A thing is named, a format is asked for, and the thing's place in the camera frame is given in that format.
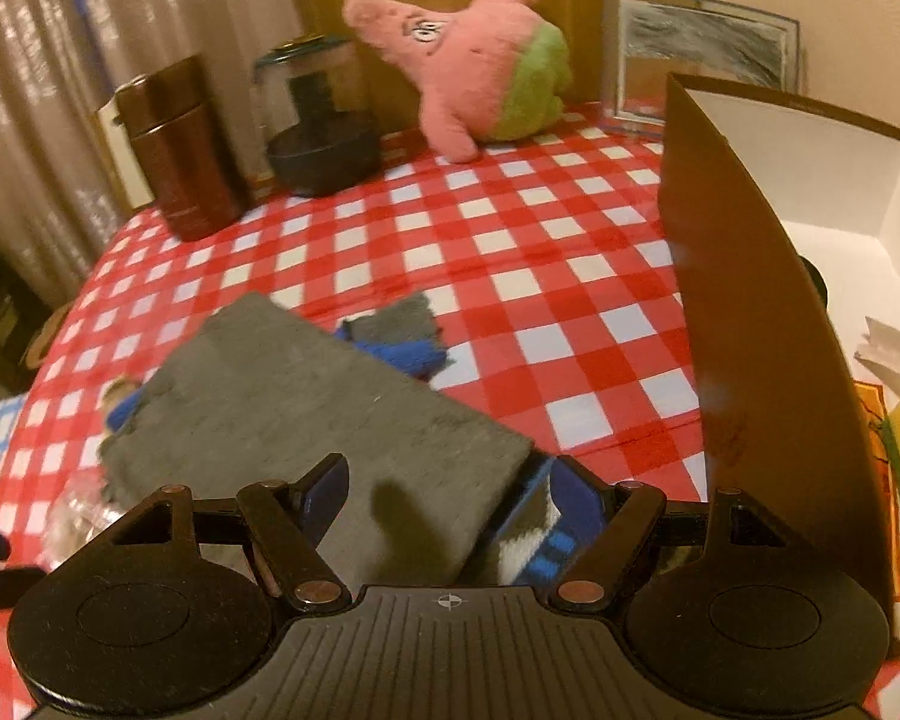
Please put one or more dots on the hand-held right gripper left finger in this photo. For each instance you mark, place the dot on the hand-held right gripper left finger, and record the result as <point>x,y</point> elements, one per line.
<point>326,495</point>

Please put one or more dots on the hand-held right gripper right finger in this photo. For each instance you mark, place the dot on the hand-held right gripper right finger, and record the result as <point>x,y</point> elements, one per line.
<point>577,502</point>

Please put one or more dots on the patterned knit sock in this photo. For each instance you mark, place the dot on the patterned knit sock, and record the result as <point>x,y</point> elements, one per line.
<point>529,540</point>

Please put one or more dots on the grey cloth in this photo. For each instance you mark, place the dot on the grey cloth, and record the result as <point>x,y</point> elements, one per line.
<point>307,405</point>

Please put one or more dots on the clear bag of white pills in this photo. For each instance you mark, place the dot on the clear bag of white pills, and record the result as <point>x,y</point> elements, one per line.
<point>82,514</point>

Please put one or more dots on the grey and blue sock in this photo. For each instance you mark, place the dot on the grey and blue sock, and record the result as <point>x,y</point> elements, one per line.
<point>124,412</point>
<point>405,341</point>

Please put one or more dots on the brown cardboard box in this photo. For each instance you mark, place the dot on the brown cardboard box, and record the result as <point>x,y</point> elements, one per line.
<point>757,360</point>

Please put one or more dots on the orange snack packet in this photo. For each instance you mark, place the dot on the orange snack packet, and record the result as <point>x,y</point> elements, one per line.
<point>870,420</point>

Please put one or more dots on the black and red round coaster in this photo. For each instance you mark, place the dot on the black and red round coaster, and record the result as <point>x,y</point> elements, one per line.
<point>814,281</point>

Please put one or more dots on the red white checkered tablecloth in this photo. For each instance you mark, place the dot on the red white checkered tablecloth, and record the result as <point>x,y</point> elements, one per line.
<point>555,277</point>

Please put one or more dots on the dark wooden shelf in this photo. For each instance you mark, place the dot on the dark wooden shelf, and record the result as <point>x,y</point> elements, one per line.
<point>0,307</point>

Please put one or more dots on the dark glass jar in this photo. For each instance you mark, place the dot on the dark glass jar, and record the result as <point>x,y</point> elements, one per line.
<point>322,154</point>

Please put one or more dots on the brown metal canister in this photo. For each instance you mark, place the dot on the brown metal canister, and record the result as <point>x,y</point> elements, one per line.
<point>184,157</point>

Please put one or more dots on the white wooden chair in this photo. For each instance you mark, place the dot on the white wooden chair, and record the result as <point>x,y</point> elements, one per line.
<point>112,118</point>

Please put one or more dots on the beige curtain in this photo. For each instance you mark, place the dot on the beige curtain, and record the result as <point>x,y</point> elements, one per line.
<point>45,90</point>

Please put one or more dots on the pink starfish plush toy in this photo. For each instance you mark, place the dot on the pink starfish plush toy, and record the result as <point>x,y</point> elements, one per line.
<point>480,52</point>

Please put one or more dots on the clear picture frame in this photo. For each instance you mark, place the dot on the clear picture frame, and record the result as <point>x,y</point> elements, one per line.
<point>690,37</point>

